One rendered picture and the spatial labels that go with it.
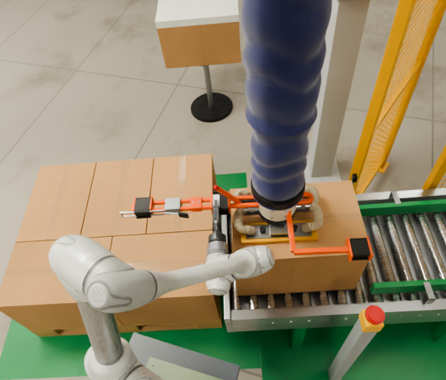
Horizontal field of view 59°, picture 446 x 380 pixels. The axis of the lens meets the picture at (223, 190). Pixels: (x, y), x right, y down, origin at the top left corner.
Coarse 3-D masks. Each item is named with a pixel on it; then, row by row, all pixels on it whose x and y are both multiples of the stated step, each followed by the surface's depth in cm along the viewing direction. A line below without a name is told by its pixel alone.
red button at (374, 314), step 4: (368, 308) 145; (372, 308) 145; (376, 308) 145; (380, 308) 145; (368, 312) 144; (372, 312) 144; (376, 312) 144; (380, 312) 144; (368, 316) 144; (372, 316) 143; (376, 316) 143; (380, 316) 143; (384, 316) 144; (368, 320) 143; (372, 320) 143; (376, 320) 142; (380, 320) 142; (376, 324) 143
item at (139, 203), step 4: (152, 196) 177; (136, 200) 176; (140, 200) 176; (144, 200) 176; (148, 200) 176; (152, 200) 176; (136, 204) 175; (140, 204) 174; (144, 204) 174; (148, 204) 174; (152, 204) 176; (136, 208) 173; (140, 208) 173; (144, 208) 173; (148, 208) 173
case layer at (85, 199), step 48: (48, 192) 256; (96, 192) 252; (144, 192) 249; (192, 192) 246; (48, 240) 234; (96, 240) 231; (144, 240) 228; (192, 240) 226; (0, 288) 218; (48, 288) 215; (192, 288) 208
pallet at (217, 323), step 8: (200, 320) 238; (208, 320) 237; (216, 320) 237; (56, 328) 242; (64, 328) 242; (72, 328) 242; (80, 328) 243; (120, 328) 245; (128, 328) 245; (136, 328) 245; (144, 328) 250; (152, 328) 250; (160, 328) 249; (168, 328) 249; (176, 328) 248; (184, 328) 248; (192, 328) 248; (200, 328) 248; (40, 336) 254
